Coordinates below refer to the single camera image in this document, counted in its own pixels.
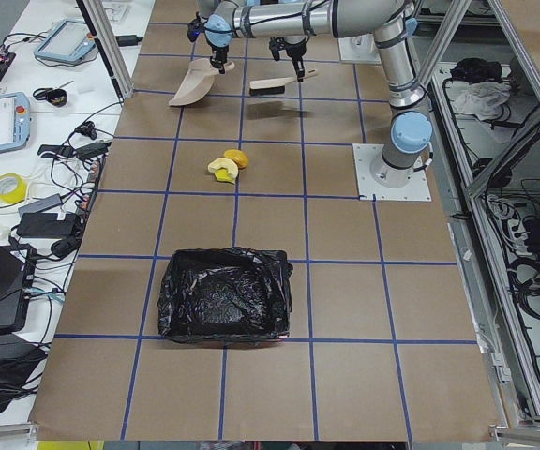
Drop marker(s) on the pale yellow curved trash piece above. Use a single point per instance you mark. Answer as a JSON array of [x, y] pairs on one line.
[[226, 164]]

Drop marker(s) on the white crumpled cloth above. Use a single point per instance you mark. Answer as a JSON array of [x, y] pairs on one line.
[[483, 100]]

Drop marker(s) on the aluminium frame post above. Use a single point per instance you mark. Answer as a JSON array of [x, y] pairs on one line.
[[101, 30]]

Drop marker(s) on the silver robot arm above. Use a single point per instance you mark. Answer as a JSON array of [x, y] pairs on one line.
[[220, 22], [390, 22]]

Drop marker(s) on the black power adapter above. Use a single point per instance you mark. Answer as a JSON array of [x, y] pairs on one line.
[[46, 225]]

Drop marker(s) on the far blue teach pendant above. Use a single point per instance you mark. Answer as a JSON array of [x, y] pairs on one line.
[[69, 43]]

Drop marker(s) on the orange yellow trash piece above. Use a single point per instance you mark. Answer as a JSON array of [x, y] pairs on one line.
[[239, 157]]

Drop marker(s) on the beige plastic dustpan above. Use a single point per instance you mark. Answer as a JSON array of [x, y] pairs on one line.
[[198, 81]]

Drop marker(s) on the bright yellow trash piece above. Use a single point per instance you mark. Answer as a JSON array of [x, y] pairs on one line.
[[222, 175]]

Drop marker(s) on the bin with black bag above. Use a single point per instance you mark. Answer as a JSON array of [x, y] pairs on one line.
[[232, 294]]

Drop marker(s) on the yellow tape roll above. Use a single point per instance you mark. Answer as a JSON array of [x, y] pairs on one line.
[[13, 188]]

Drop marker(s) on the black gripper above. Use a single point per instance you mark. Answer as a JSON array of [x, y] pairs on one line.
[[294, 50], [217, 50]]

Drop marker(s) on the beige hand brush black bristles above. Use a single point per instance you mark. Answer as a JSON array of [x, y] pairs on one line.
[[277, 86]]

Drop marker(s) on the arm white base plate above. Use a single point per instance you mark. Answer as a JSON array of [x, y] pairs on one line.
[[377, 181], [359, 50]]

